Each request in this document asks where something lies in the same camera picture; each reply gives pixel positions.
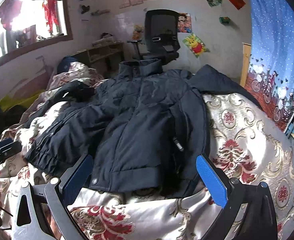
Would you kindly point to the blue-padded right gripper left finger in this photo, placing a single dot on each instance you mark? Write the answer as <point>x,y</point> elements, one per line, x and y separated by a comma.
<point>31,222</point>

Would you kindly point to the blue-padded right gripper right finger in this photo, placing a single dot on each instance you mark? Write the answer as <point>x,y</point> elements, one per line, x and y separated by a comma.
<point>259,219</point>

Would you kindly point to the dark navy puffer jacket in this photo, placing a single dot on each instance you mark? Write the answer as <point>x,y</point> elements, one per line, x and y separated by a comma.
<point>144,128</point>

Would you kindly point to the floral satin bed quilt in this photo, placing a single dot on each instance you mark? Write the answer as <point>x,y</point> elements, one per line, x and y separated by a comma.
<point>244,143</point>

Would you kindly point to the blue pillow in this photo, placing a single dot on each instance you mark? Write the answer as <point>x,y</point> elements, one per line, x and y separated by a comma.
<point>65,64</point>

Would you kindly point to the wooden desk with shelf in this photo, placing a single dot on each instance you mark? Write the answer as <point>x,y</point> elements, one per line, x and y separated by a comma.
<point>104,59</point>

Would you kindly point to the red hanging window ornament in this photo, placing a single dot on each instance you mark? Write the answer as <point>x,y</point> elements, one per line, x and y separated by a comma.
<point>50,14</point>

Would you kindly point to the blue bicycle print curtain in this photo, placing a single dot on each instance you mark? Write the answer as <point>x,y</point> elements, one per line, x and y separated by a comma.
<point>270,76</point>

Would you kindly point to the small cartoon sticker poster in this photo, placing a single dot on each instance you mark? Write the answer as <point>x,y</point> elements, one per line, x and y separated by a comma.
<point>138,32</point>

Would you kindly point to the light wooden board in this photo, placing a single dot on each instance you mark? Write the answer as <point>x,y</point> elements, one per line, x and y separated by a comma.
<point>245,64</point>

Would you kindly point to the black mesh office chair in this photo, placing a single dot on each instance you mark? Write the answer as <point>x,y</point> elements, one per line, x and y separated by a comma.
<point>160,36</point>

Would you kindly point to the Winnie the Pooh poster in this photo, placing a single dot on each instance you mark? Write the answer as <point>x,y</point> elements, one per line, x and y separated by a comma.
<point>195,45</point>

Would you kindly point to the cartoon anime poster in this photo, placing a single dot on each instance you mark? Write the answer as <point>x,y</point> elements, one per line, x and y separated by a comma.
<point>184,23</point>

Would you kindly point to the window with brown frame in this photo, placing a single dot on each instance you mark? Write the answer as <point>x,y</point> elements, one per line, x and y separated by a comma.
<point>23,27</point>

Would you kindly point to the green hanging wall pouch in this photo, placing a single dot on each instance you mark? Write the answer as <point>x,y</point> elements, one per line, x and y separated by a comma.
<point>224,20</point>

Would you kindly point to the green photo on wall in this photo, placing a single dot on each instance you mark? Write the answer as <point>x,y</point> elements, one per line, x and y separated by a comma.
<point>214,3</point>

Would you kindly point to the red paper on wall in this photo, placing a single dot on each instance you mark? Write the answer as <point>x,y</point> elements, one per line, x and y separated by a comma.
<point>238,4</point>

